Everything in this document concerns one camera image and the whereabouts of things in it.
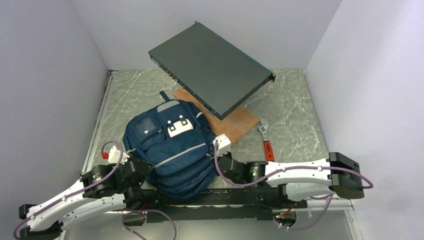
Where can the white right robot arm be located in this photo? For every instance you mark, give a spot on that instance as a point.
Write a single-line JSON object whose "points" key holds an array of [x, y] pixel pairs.
{"points": [[335, 174]]}

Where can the brown wooden base board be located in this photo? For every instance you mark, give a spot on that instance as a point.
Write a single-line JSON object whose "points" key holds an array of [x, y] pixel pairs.
{"points": [[235, 126]]}

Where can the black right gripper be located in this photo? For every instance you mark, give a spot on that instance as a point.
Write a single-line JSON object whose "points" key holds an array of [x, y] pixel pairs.
{"points": [[229, 154]]}

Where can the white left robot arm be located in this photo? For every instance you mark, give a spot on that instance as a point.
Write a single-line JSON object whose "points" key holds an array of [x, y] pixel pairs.
{"points": [[104, 188]]}

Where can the red handled adjustable wrench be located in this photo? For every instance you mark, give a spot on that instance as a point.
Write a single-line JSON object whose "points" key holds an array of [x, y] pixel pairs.
{"points": [[268, 151]]}

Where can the black front rail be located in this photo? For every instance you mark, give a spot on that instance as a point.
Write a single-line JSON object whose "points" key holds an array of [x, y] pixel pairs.
{"points": [[257, 203]]}

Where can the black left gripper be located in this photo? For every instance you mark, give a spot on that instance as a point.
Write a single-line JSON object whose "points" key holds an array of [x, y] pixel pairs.
{"points": [[141, 179]]}

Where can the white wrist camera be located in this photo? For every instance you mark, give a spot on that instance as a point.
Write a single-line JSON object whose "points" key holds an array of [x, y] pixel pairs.
{"points": [[222, 145], [113, 156]]}

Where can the dark grey rack unit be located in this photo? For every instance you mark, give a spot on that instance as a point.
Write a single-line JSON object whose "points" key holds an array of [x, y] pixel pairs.
{"points": [[214, 71]]}

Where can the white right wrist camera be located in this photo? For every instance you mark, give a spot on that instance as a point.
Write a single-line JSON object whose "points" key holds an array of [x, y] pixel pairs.
{"points": [[222, 145]]}

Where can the navy blue student backpack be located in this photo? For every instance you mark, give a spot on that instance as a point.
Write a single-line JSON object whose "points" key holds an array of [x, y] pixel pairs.
{"points": [[176, 138]]}

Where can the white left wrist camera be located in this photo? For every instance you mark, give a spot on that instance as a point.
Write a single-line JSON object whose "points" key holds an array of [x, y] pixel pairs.
{"points": [[113, 156]]}

